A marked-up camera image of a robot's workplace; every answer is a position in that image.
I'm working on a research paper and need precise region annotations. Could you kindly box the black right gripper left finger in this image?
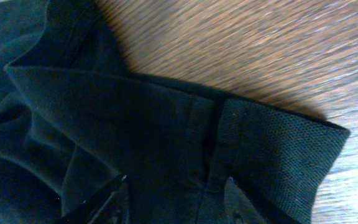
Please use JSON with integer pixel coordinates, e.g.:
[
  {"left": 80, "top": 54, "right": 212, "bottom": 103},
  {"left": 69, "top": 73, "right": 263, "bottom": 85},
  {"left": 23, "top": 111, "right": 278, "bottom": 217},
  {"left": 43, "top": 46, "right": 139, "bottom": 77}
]
[{"left": 55, "top": 174, "right": 129, "bottom": 224}]

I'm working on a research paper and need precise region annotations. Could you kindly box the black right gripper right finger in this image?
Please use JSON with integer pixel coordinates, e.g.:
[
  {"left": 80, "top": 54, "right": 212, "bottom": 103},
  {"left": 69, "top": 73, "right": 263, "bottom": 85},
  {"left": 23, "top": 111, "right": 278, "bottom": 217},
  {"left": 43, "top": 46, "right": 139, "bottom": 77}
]
[{"left": 224, "top": 177, "right": 298, "bottom": 224}]

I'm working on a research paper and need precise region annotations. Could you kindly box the black polo shirt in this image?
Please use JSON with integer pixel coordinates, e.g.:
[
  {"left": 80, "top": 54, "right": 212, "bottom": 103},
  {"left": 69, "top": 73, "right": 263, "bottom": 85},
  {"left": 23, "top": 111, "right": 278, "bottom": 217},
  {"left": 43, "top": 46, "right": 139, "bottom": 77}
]
[{"left": 0, "top": 0, "right": 350, "bottom": 223}]

